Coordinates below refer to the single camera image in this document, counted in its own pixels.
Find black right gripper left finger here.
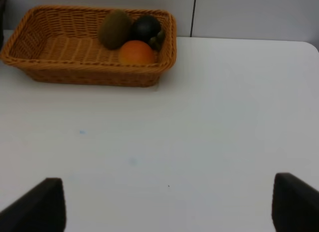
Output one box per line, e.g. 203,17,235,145
0,178,66,232

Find orange wicker basket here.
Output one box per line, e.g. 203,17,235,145
0,5,177,87

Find orange peach fruit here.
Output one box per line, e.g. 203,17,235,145
119,40,156,65

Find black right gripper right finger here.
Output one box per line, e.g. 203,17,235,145
272,173,319,232

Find brown kiwi fruit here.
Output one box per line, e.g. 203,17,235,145
97,9,132,50

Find dark avocado fruit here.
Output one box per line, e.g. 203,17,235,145
130,15,165,51

